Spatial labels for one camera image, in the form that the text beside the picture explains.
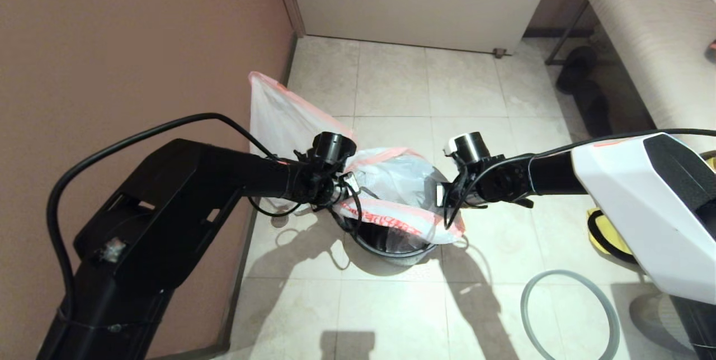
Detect white red-printed plastic bag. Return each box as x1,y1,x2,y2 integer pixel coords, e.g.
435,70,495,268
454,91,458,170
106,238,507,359
335,146,467,247

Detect black round trash bin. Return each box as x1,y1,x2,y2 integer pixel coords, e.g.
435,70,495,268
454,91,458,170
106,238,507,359
346,216,441,267

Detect white garbage bag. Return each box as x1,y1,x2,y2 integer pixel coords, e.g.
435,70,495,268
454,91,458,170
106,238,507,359
248,72,356,216

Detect grey bin rim ring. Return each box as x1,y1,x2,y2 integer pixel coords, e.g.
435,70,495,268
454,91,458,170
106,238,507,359
520,271,620,360

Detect yellow fabric bag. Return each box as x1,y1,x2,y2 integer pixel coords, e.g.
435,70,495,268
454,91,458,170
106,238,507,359
587,150,716,255

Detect black slippers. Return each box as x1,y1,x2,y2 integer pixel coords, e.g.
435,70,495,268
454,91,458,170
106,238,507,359
555,46,611,137

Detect thin dark metal rod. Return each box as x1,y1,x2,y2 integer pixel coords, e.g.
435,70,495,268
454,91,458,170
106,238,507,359
544,1,589,65

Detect thin black left wrist cable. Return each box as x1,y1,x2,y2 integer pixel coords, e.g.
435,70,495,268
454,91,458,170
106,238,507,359
246,184,378,238

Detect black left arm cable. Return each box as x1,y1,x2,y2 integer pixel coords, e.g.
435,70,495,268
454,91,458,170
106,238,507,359
47,113,280,316

